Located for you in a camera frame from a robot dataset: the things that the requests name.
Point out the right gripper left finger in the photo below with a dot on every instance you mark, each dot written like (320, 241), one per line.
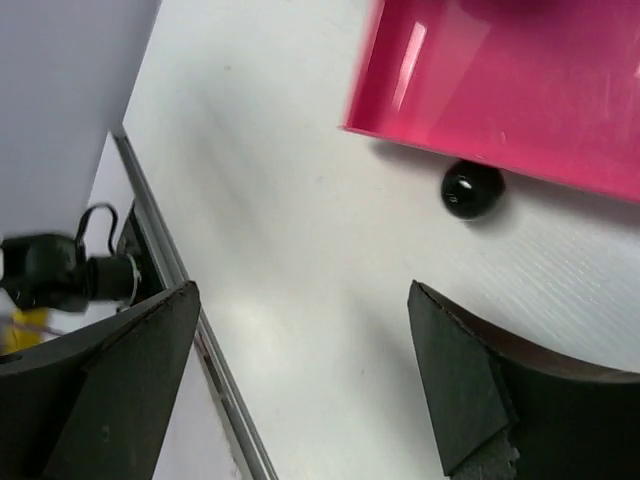
(95, 403)

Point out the black pink drawer organizer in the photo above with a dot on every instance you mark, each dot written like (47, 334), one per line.
(546, 89)

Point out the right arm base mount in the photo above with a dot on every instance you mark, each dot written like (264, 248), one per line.
(45, 272)

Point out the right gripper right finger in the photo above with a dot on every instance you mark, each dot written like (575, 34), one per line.
(502, 407)

